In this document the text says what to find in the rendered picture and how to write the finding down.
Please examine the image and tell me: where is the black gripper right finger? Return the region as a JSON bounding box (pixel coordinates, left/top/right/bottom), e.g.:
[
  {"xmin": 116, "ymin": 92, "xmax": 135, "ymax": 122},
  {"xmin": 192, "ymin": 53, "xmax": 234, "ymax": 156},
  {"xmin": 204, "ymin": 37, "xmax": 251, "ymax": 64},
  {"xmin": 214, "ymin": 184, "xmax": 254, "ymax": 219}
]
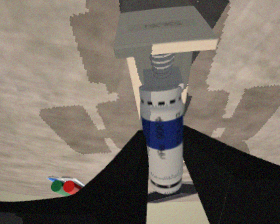
[{"xmin": 182, "ymin": 126, "xmax": 280, "ymax": 224}]

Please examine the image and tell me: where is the white and blue battery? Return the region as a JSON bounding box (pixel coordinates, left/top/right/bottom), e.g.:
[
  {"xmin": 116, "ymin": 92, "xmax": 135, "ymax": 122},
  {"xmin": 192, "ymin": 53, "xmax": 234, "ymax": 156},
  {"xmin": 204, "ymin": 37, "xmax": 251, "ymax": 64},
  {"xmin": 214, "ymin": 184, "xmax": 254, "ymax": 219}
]
[{"xmin": 139, "ymin": 84, "xmax": 184, "ymax": 193}]

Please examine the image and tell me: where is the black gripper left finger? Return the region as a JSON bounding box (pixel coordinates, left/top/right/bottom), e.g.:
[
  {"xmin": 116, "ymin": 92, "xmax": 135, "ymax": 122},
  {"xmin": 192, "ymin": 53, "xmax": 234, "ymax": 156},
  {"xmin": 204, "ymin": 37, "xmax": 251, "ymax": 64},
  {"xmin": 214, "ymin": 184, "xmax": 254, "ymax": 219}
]
[{"xmin": 0, "ymin": 129, "xmax": 149, "ymax": 224}]

